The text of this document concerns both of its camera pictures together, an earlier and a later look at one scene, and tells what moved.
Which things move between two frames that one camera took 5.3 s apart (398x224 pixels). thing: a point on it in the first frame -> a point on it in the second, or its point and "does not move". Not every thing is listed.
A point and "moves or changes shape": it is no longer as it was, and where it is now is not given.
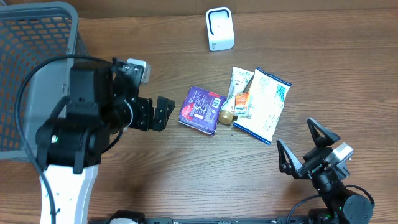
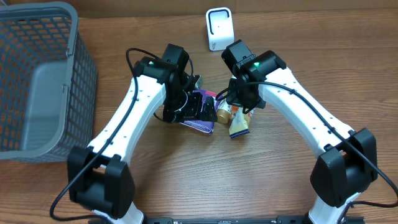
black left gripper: x=145 y=122 -> x=209 y=109
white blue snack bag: x=259 y=121 moves or changes shape
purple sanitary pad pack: x=201 y=109 does not move
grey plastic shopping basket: x=30 y=33 does not move
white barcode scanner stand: x=220 y=30 does not move
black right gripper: x=312 y=159 -> x=234 y=99
